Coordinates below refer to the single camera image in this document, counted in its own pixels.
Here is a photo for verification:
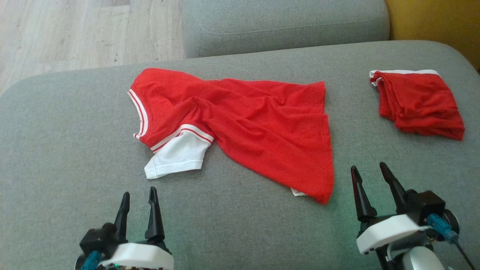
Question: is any red shorts white stripe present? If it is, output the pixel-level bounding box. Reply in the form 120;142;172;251
369;69;465;141

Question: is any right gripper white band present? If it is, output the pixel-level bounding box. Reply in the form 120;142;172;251
351;162;432;270

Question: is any small grey sofa cushion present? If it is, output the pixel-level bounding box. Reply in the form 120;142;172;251
182;0;390;59

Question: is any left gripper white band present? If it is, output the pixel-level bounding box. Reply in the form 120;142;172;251
98;186;174;270

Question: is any left camera cable blue connector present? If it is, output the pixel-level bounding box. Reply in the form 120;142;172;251
81;250;102;270

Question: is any large grey sofa seat cushion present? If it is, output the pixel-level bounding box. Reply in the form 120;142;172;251
0;40;480;270

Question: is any yellow sofa cushion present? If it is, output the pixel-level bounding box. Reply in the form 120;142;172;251
385;0;480;72

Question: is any red jersey white trim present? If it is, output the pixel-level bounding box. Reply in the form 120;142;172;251
127;67;335;205

